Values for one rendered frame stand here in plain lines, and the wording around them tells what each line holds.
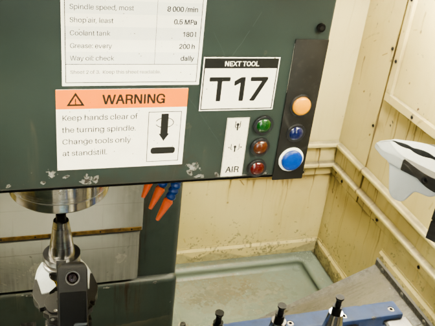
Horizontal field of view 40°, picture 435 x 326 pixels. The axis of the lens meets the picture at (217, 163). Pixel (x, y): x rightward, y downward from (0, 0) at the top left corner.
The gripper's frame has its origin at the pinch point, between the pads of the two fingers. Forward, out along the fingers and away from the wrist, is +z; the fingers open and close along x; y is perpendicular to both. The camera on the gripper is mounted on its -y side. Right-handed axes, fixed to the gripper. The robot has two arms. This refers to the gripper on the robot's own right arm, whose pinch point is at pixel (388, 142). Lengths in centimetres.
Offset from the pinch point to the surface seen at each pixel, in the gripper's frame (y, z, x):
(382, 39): 21, 57, 107
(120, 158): 6.9, 24.6, -19.7
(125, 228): 63, 73, 22
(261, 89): -2.1, 15.9, -4.8
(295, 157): 7.5, 12.1, 0.1
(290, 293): 113, 59, 89
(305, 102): -0.5, 12.2, 0.2
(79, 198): 20.8, 37.7, -16.5
